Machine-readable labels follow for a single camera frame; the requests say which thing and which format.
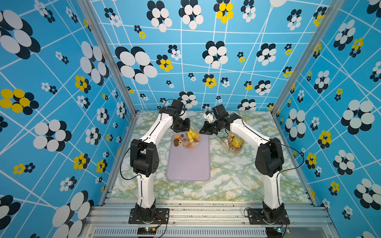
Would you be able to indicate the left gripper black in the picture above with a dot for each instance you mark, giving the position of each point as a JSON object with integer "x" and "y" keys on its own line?
{"x": 186, "y": 127}

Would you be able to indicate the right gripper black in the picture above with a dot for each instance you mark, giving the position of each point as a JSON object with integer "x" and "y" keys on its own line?
{"x": 206, "y": 130}

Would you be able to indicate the ziploc bag of cookies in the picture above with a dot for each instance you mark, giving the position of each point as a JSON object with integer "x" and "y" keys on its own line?
{"x": 232, "y": 143}
{"x": 191, "y": 139}

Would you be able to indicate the lilac plastic tray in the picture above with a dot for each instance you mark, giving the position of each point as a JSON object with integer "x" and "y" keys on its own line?
{"x": 189, "y": 164}

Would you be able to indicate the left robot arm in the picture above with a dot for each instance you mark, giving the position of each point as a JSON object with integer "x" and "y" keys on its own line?
{"x": 144, "y": 157}

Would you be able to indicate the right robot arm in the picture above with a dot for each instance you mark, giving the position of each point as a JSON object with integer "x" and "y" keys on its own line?
{"x": 269, "y": 159}

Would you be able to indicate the pile of poured cookies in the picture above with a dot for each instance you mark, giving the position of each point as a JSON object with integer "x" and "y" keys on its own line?
{"x": 181, "y": 140}

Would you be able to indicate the left controller board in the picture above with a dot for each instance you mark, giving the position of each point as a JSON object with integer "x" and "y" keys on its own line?
{"x": 146, "y": 231}

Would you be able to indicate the controller board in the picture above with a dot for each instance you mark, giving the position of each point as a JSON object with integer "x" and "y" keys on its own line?
{"x": 275, "y": 232}
{"x": 146, "y": 231}

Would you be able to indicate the right controller board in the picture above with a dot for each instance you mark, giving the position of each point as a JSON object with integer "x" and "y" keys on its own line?
{"x": 275, "y": 232}

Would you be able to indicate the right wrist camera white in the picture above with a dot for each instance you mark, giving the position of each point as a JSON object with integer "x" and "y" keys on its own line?
{"x": 209, "y": 116}

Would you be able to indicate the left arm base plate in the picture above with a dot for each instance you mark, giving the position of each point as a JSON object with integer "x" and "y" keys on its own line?
{"x": 154, "y": 216}

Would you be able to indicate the aluminium front rail frame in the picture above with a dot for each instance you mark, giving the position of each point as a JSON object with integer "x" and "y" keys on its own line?
{"x": 207, "y": 219}

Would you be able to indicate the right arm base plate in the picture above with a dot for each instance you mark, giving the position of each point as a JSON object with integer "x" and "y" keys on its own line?
{"x": 267, "y": 217}

